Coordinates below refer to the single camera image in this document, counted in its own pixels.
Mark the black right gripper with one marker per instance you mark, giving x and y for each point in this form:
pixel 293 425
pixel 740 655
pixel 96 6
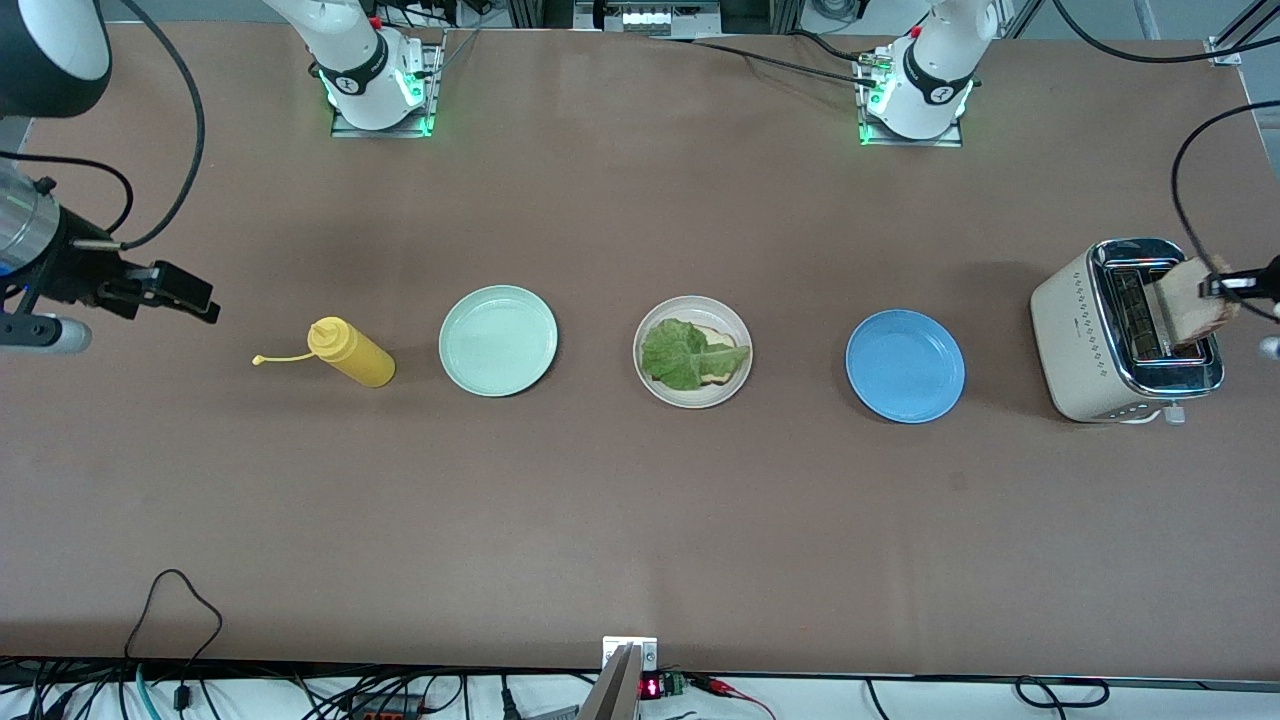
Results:
pixel 72 270

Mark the toasted bread slice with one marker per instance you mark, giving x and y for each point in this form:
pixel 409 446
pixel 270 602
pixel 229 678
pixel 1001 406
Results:
pixel 722 370
pixel 1185 305

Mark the yellow mustard squeeze bottle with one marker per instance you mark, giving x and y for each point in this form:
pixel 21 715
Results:
pixel 360 362

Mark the green lettuce leaf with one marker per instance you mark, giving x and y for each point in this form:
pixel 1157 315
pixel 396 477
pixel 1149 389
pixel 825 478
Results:
pixel 680 355

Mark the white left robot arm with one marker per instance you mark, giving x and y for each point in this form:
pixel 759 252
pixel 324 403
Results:
pixel 925 70

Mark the pale green plate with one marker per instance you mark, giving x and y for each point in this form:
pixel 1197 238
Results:
pixel 498 340

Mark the blue plate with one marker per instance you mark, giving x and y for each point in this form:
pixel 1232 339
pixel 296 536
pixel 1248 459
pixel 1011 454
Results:
pixel 905 366

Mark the beige plate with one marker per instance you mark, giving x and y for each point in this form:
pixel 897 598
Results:
pixel 694 400

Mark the beige chrome toaster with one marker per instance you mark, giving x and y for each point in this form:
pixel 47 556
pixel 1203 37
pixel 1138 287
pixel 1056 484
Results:
pixel 1075 340

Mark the white power strip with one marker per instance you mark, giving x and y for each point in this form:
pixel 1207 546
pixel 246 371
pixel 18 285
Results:
pixel 645 18

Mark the red digit display module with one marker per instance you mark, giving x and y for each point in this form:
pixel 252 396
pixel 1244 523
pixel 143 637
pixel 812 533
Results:
pixel 652 687

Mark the aluminium frame profile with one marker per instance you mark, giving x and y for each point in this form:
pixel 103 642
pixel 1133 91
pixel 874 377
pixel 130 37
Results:
pixel 1222 50

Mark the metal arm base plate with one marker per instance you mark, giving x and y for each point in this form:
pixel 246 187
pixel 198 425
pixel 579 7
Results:
pixel 910 142
pixel 380 132

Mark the grey metal camera mount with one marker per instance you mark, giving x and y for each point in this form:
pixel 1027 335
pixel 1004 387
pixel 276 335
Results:
pixel 615 690

